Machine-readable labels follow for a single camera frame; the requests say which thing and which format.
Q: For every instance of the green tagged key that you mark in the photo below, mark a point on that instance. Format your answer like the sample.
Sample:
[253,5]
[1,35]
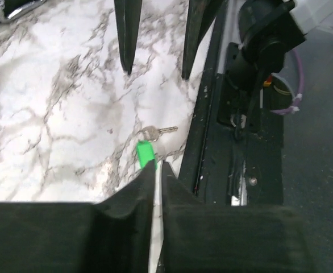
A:
[144,148]

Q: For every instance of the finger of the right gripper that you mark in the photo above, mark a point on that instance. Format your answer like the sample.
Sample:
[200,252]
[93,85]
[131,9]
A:
[127,13]
[201,14]

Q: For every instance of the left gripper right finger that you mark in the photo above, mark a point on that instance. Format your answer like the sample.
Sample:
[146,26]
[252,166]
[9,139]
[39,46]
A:
[257,238]

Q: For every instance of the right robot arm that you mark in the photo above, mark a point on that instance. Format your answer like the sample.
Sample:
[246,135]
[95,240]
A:
[259,23]

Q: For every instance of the black poker chip case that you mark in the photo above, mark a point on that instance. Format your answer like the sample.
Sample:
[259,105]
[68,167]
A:
[12,10]

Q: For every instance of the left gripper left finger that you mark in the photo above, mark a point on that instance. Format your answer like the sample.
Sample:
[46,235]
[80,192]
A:
[110,236]

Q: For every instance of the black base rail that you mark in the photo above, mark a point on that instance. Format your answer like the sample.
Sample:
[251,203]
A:
[221,162]

